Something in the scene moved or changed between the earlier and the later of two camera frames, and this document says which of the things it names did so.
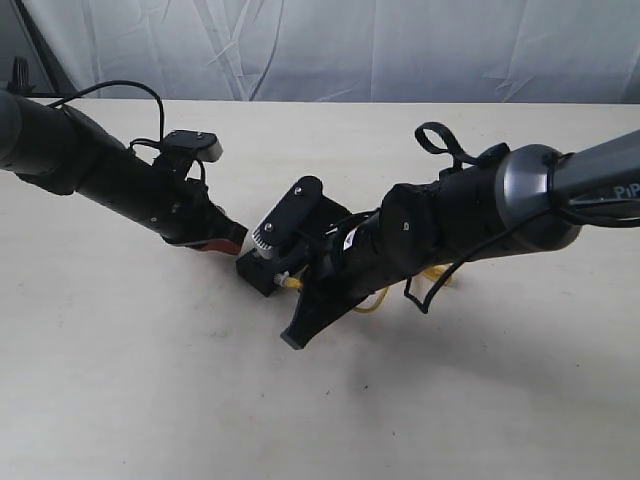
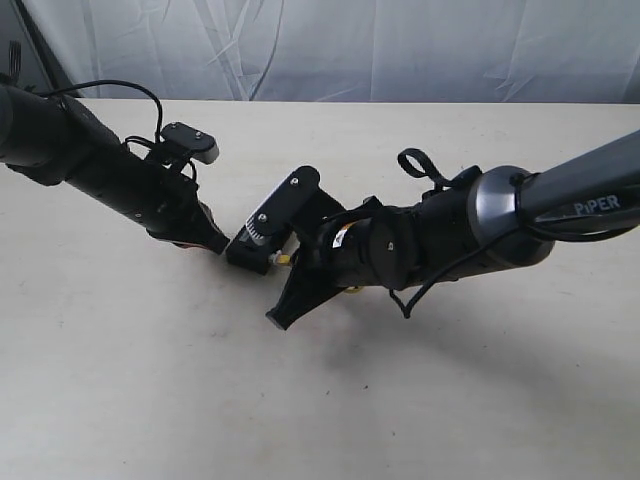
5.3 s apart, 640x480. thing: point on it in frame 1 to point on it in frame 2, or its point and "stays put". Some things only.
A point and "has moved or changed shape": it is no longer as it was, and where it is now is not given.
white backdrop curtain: x=581 y=52 stays put
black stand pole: x=58 y=76 stays put
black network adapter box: x=259 y=271 has moved or changed shape
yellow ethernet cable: x=441 y=271 to x=284 y=260
